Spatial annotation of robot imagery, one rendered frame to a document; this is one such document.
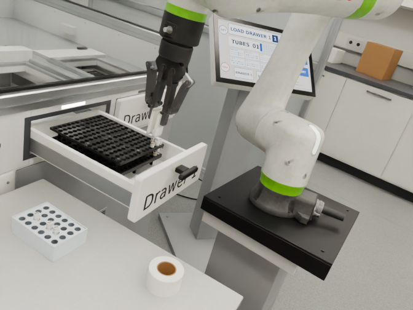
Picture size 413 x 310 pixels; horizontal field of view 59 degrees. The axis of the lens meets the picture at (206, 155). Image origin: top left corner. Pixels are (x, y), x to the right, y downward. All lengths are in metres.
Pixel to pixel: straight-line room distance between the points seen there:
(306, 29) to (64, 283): 0.84
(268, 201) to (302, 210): 0.09
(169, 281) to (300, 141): 0.46
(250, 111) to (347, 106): 2.65
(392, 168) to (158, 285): 3.17
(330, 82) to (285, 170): 2.76
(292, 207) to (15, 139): 0.71
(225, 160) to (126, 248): 1.10
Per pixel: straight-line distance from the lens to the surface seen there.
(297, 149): 0.94
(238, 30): 1.68
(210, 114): 2.72
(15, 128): 0.94
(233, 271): 1.10
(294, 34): 1.07
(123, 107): 1.17
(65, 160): 0.90
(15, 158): 0.97
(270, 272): 1.05
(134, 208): 0.78
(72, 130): 0.97
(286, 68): 1.06
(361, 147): 3.70
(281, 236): 0.93
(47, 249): 0.78
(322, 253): 0.93
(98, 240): 0.84
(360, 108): 3.64
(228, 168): 1.87
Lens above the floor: 1.30
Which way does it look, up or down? 24 degrees down
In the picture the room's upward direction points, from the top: 15 degrees clockwise
